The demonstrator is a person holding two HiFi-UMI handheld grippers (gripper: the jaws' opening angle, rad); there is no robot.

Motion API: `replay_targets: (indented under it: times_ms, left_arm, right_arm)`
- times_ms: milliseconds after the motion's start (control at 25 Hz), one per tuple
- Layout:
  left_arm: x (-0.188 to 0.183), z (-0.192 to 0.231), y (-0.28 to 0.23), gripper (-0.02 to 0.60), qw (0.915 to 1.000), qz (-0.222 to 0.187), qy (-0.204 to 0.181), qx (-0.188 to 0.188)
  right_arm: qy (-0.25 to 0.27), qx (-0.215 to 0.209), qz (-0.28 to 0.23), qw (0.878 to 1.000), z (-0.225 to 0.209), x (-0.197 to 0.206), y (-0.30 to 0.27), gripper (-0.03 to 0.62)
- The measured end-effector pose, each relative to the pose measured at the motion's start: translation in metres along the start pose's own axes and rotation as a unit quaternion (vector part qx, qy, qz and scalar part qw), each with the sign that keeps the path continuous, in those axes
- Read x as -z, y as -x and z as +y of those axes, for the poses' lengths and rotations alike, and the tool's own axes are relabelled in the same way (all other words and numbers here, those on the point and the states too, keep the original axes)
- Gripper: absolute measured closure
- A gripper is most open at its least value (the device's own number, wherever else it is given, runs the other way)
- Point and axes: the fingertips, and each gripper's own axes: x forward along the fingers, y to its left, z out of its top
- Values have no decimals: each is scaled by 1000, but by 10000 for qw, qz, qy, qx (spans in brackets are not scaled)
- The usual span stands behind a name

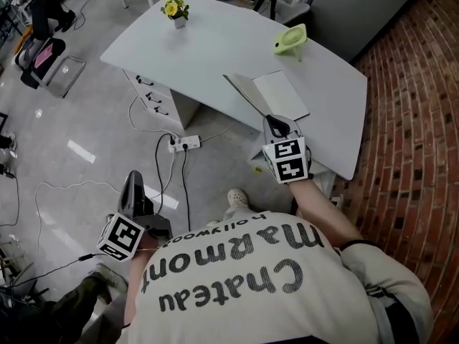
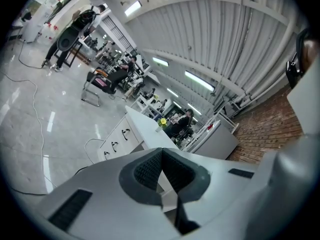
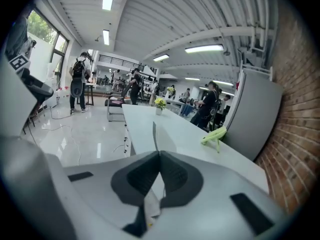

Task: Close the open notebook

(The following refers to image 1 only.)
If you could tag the white drawer cabinet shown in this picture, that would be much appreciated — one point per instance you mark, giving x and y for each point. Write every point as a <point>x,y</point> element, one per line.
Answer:
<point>161,100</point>

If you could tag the grey chair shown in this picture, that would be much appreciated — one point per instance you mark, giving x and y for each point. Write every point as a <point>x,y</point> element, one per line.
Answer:
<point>295,13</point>

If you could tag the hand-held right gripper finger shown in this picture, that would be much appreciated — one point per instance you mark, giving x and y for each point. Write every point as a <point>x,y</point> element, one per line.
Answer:
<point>278,125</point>

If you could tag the person's left forearm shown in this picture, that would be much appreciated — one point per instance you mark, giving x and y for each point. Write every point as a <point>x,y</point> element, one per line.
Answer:
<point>138,281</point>

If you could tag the black stool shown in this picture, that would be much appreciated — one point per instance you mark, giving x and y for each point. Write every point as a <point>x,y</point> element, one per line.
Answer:
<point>267,5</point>

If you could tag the light green desk fan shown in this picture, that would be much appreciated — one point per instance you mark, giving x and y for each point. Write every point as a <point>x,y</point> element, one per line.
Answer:
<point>291,38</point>

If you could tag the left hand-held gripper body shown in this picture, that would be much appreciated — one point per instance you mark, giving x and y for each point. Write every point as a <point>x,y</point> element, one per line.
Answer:
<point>122,237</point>

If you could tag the person's cream printed shirt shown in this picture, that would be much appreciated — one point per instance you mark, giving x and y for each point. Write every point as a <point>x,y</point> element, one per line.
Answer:
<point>258,285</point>

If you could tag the metal frame chair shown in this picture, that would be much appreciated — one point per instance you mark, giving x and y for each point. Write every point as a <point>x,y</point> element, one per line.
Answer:
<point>62,74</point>

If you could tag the white desk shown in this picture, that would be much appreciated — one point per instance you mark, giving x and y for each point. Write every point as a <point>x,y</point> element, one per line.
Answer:
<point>215,59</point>

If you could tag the white power strip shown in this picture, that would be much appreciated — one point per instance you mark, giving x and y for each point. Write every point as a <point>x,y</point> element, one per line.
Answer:
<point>184,143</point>

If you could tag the yellow flower in white pot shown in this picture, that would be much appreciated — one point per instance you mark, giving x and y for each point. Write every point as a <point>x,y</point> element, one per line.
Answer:
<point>176,11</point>

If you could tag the person's right forearm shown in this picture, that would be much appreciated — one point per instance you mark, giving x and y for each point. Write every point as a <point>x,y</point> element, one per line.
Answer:
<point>319,206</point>

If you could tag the white notebook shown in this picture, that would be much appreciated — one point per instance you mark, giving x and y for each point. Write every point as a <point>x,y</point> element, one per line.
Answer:
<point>276,93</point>

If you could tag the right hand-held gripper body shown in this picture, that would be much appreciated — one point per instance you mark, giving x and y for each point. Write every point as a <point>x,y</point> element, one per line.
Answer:
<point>291,163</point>

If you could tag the person's white shoe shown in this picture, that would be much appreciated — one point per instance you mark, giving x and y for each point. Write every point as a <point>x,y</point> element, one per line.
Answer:
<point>237,197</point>

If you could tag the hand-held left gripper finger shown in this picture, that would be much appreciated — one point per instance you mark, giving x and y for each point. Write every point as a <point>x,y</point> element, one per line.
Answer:
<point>132,194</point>

